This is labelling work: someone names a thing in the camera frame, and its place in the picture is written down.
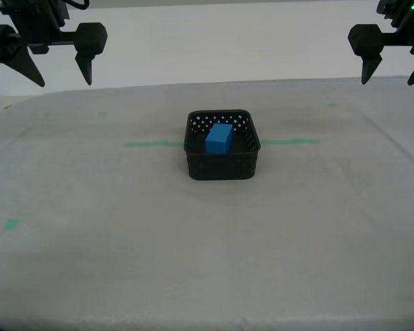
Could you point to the black perforated plastic basket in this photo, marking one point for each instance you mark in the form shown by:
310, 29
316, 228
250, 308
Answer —
221, 167

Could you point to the blue rectangular block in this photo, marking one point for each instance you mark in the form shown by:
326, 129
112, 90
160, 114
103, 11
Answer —
218, 140

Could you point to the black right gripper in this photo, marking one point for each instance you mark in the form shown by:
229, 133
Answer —
407, 34

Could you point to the long green tape strip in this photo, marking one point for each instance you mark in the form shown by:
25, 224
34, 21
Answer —
290, 141

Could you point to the grey woven table cover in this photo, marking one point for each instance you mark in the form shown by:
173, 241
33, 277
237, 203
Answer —
207, 241

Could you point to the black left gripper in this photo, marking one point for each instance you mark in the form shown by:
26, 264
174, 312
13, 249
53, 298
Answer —
38, 24

